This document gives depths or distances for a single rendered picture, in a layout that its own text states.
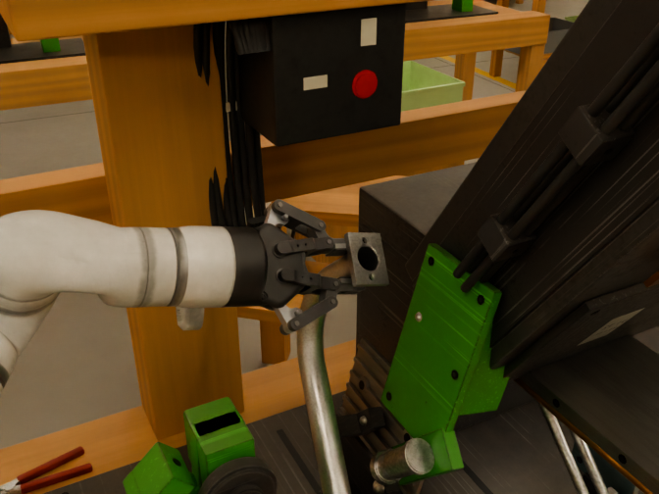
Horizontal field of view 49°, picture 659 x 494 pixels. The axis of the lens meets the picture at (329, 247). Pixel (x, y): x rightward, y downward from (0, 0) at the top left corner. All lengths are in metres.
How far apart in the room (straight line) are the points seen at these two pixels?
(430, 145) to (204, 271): 0.66
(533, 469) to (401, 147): 0.52
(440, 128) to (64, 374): 1.93
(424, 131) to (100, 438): 0.69
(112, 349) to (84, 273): 2.29
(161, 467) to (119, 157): 0.38
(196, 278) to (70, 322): 2.46
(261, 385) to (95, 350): 1.73
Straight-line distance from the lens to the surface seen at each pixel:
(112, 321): 3.03
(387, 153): 1.17
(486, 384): 0.82
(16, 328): 0.63
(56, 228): 0.60
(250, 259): 0.65
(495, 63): 6.29
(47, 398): 2.72
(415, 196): 0.99
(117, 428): 1.18
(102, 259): 0.61
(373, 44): 0.87
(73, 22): 0.73
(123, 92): 0.88
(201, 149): 0.93
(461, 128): 1.24
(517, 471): 1.08
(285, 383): 1.22
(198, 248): 0.64
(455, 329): 0.77
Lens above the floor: 1.65
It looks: 29 degrees down
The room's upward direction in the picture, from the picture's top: straight up
